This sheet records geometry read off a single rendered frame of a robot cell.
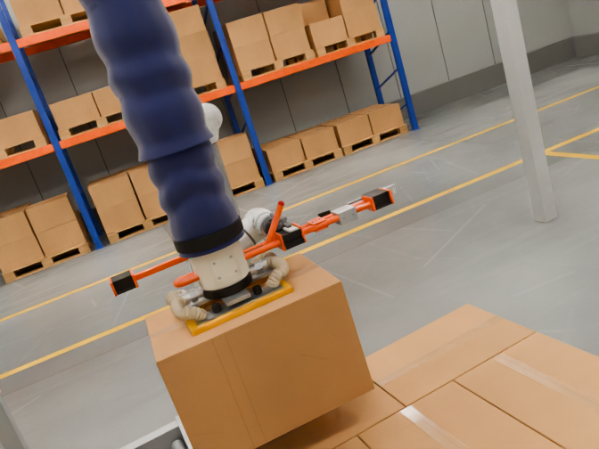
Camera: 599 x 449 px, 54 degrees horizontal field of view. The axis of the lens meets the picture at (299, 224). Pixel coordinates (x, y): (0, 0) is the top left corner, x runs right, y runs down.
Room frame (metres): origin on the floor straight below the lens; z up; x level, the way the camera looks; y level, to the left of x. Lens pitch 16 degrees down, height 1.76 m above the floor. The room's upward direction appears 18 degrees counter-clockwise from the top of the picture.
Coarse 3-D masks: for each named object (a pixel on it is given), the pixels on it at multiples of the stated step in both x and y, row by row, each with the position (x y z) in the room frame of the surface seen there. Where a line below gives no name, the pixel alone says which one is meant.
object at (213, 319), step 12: (252, 288) 1.75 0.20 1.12; (264, 288) 1.78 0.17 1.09; (276, 288) 1.74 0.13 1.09; (288, 288) 1.73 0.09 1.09; (252, 300) 1.71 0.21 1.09; (264, 300) 1.70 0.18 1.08; (216, 312) 1.69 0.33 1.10; (228, 312) 1.68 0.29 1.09; (240, 312) 1.68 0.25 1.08; (192, 324) 1.68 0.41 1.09; (204, 324) 1.65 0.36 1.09; (216, 324) 1.65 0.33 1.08
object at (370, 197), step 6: (372, 192) 2.01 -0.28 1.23; (378, 192) 1.98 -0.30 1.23; (384, 192) 1.97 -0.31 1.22; (390, 192) 1.97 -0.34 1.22; (366, 198) 1.97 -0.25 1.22; (372, 198) 1.94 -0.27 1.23; (378, 198) 1.96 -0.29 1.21; (384, 198) 1.97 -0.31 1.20; (390, 198) 1.97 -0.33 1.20; (372, 204) 1.95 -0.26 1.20; (378, 204) 1.96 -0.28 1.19; (384, 204) 1.97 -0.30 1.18; (372, 210) 1.96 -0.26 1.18
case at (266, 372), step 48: (336, 288) 1.69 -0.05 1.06; (192, 336) 1.64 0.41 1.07; (240, 336) 1.60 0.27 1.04; (288, 336) 1.64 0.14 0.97; (336, 336) 1.68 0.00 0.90; (192, 384) 1.56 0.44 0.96; (240, 384) 1.59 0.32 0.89; (288, 384) 1.63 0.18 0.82; (336, 384) 1.67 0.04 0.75; (192, 432) 1.55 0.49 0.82; (240, 432) 1.58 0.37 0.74
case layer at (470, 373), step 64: (448, 320) 2.22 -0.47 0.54; (384, 384) 1.91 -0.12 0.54; (448, 384) 1.78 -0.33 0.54; (512, 384) 1.68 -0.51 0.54; (576, 384) 1.58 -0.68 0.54; (256, 448) 1.77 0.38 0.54; (320, 448) 1.66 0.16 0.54; (384, 448) 1.57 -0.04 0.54; (448, 448) 1.48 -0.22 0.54; (512, 448) 1.40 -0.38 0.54; (576, 448) 1.32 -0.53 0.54
